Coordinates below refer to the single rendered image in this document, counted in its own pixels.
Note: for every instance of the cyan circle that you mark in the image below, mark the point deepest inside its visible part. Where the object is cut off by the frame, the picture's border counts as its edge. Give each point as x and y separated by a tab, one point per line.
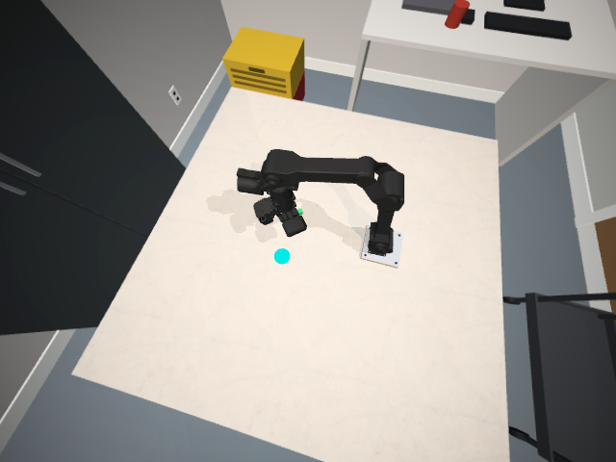
282	256

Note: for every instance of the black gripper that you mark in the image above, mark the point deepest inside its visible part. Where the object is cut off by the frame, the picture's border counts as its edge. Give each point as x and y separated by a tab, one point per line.
291	221

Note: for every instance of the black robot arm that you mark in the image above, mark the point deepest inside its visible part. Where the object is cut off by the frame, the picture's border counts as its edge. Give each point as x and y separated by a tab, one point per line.
283	170

